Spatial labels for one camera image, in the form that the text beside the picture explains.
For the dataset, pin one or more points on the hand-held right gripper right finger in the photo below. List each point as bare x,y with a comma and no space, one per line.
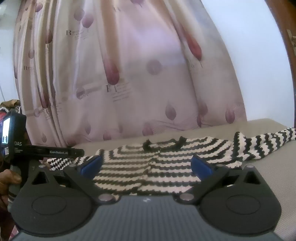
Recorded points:
201,167

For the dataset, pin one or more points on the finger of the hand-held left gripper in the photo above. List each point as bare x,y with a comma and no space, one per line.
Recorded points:
78,152

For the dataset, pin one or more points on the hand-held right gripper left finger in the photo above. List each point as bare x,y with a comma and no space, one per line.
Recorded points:
90,166

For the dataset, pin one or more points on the black white striped knit sweater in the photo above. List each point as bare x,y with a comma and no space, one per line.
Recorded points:
138,162

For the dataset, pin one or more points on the pile of dark clothes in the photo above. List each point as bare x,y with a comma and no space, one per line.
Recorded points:
9,105

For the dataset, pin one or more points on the person's left hand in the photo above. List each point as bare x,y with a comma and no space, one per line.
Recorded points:
11,180

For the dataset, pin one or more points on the leaf print curtain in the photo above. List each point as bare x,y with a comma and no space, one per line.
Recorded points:
129,69

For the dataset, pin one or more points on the brown wooden door frame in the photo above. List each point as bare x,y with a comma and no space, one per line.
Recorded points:
289,58

